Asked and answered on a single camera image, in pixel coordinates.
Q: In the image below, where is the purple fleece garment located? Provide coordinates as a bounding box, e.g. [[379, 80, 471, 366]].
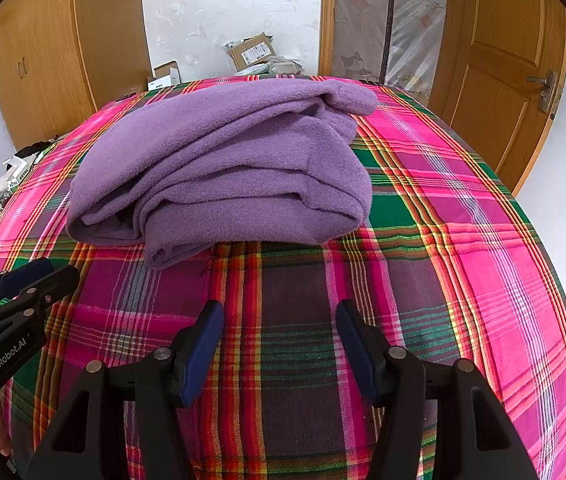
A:
[[67, 78, 378, 270]]

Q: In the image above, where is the pink plaid bed sheet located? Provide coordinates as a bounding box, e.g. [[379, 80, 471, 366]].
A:
[[0, 88, 566, 479]]

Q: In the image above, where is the wooden wardrobe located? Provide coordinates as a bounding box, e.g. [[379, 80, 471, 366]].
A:
[[0, 0, 152, 148]]

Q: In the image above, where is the white small box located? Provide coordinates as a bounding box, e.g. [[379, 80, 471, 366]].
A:
[[147, 60, 182, 91]]

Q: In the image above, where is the brown cardboard box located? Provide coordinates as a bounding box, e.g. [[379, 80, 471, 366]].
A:
[[223, 32, 275, 70]]

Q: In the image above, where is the wooden door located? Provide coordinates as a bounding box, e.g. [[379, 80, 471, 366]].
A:
[[428, 0, 566, 193]]

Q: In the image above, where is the plastic door curtain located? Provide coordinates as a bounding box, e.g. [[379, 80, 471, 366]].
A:
[[330, 0, 447, 105]]

